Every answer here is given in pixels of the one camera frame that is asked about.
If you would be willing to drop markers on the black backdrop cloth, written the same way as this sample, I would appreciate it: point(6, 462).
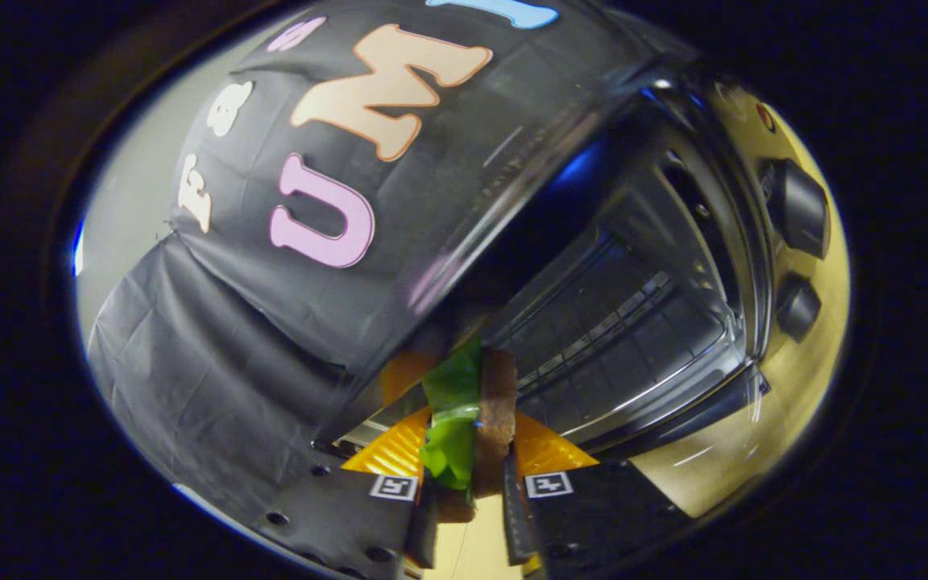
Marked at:
point(214, 379)

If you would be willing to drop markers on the white bread lettuce sandwich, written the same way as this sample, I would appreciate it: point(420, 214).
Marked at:
point(464, 403)

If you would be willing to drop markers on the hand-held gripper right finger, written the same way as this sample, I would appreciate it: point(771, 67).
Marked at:
point(593, 511)

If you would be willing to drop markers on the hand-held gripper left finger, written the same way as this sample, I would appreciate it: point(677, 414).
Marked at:
point(335, 515)

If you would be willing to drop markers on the black toaster oven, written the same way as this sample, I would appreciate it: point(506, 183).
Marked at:
point(633, 322)

